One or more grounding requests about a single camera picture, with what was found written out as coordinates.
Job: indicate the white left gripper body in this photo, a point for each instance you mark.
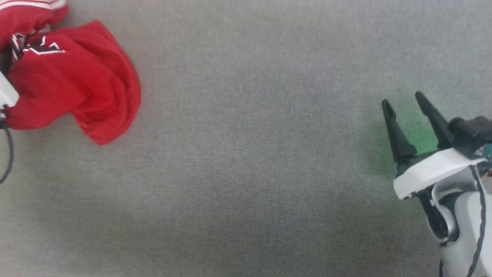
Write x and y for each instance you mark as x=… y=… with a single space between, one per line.
x=5 y=92

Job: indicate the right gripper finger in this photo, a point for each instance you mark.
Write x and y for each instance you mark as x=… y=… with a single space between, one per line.
x=399 y=142
x=436 y=119

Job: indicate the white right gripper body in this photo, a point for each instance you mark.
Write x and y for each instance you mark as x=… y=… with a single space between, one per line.
x=430 y=169

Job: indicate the red garment with white stripes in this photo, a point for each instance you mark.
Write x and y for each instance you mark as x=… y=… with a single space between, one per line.
x=77 y=77

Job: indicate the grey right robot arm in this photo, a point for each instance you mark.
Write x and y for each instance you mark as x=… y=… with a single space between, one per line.
x=467 y=231

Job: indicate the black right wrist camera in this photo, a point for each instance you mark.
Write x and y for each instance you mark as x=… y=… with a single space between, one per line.
x=474 y=132

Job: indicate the teal right camera connector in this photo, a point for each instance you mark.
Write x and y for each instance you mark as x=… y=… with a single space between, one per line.
x=489 y=151

